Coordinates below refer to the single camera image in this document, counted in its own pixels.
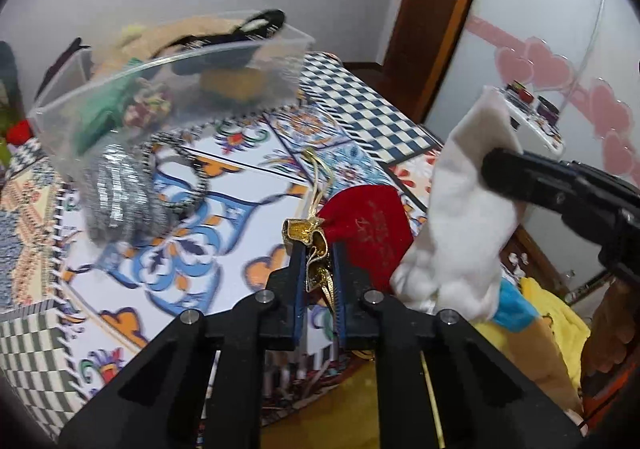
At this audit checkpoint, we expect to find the dark purple garment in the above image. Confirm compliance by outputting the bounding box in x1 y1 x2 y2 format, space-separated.
35 37 92 105

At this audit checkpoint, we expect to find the black white headband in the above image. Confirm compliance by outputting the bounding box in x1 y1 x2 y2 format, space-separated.
151 9 286 76

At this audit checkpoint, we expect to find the white cloth drawstring bag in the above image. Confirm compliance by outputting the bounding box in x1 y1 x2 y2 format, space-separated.
390 86 524 322

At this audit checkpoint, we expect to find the floral patterned cloth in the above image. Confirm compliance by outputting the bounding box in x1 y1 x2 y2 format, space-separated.
122 78 172 129

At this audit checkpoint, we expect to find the right hand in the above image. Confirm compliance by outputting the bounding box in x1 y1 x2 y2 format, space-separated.
582 280 639 377

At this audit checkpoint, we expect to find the black white braided cord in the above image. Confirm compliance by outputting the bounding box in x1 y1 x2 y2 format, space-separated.
139 136 211 222

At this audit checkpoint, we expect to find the yellow green sponge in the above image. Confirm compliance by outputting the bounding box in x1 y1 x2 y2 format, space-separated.
200 68 266 102

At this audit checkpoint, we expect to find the grey knitted cloth in bag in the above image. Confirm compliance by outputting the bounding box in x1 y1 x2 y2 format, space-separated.
76 141 172 244

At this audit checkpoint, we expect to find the beige fleece blanket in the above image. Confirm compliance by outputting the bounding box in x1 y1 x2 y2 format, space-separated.
92 16 242 77

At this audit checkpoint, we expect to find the brown wooden door frame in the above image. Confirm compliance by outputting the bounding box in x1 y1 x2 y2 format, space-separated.
381 0 472 123

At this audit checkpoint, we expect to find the patterned patchwork table cover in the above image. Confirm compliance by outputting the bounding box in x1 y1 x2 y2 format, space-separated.
1 52 439 447

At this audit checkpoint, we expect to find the red velvet pouch gold trim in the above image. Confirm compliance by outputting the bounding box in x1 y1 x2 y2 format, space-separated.
282 148 417 360

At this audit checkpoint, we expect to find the green knitted cloth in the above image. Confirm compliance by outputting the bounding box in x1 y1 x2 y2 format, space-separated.
73 75 138 156

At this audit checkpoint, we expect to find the clear plastic storage box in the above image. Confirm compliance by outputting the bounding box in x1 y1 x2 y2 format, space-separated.
28 10 314 180

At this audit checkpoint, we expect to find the white suitcase with stickers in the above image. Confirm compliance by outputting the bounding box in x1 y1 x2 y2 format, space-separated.
501 85 565 161

